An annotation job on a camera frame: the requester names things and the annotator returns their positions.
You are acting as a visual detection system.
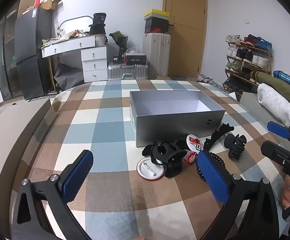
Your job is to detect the dark grey refrigerator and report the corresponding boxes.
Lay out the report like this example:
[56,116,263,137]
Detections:
[14,7,58,101]

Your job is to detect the checked bed sheet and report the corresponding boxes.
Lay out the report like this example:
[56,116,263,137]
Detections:
[4,79,290,240]

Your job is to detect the small black hair claw clip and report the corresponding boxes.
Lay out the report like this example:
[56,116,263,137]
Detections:
[223,133,247,161]

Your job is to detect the dark grey cloth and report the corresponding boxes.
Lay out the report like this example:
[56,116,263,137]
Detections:
[53,63,84,91]

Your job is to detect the olive green blanket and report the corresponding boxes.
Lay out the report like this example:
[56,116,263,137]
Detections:
[255,71,290,111]

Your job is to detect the open cardboard boxes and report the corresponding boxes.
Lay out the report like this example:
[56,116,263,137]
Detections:
[40,0,62,12]

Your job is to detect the person's right hand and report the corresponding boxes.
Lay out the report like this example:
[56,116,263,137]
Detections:
[281,174,290,209]

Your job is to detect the black wavy hair clip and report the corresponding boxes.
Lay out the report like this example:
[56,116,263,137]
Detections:
[203,123,235,152]

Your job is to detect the wooden shoe rack with shoes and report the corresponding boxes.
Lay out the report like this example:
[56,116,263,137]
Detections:
[222,34,273,93]

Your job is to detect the white suitcase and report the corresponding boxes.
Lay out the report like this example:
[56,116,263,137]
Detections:
[142,32,172,77]

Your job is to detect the grey cardboard box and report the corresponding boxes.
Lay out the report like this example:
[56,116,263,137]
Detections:
[129,90,226,148]

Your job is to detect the white ribbed bin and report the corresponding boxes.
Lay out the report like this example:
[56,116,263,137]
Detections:
[95,33,108,47]

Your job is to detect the black red flat box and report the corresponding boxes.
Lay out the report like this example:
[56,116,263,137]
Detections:
[125,53,147,66]

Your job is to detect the yellow shoe box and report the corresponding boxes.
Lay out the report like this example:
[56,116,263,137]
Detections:
[144,9,170,20]

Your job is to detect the arched mirror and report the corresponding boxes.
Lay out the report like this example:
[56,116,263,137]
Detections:
[57,15,94,38]

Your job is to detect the wooden door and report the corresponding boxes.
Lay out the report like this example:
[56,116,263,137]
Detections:
[162,0,208,78]

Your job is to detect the black bag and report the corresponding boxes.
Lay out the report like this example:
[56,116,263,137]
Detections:
[88,12,107,36]

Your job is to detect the silver suitcase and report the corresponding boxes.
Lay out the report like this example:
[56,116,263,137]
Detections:
[107,63,149,81]

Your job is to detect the grey box lid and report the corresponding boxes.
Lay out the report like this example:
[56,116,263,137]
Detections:
[239,92,286,128]

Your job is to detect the red printed white round badge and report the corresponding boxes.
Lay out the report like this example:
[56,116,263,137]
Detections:
[186,133,204,153]

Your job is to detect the white desk with drawers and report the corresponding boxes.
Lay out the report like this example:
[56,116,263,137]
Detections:
[41,35,108,83]

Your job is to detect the black coil hair tie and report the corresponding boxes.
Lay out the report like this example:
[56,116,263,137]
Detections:
[195,152,226,181]

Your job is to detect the plain white round pin badge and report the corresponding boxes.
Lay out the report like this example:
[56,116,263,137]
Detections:
[137,156,166,181]

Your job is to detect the white fleece cloth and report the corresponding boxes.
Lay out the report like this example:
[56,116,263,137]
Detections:
[257,83,290,128]

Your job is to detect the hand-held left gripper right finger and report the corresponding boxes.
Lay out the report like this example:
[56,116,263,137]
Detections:
[196,150,280,240]

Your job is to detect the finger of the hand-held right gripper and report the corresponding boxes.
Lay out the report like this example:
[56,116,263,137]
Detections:
[260,141,290,166]
[267,121,290,147]

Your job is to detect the red white hair accessory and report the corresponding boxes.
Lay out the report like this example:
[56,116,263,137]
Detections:
[184,151,197,165]

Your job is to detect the large black hair claw clip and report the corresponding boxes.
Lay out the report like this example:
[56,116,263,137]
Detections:
[150,142,187,179]

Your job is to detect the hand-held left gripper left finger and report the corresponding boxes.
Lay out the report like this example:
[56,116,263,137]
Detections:
[11,149,94,240]

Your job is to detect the black fabric hair tie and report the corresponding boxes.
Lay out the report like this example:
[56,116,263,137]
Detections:
[142,144,156,157]

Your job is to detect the black wrapped bouquet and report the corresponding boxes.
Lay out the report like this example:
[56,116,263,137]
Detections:
[109,30,129,57]

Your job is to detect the black red shoe box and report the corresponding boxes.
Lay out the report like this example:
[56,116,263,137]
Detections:
[144,17,170,34]

